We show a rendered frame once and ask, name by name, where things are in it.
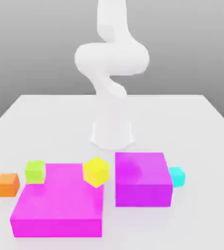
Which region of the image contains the small yellow cube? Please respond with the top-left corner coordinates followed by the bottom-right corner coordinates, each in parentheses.
top-left (83, 157), bottom-right (111, 188)

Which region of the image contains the small cyan cube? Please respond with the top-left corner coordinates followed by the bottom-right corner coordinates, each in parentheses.
top-left (168, 166), bottom-right (186, 188)

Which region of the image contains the small orange cube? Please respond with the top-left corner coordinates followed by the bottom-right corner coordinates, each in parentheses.
top-left (0, 173), bottom-right (20, 198)

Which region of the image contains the large magenta box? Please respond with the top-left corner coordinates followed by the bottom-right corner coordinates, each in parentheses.
top-left (9, 163), bottom-right (105, 238)

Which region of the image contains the large purple box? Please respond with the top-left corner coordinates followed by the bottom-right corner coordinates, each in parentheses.
top-left (114, 152), bottom-right (174, 208)

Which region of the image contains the small lime green cube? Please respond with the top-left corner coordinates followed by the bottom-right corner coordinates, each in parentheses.
top-left (24, 160), bottom-right (46, 185)

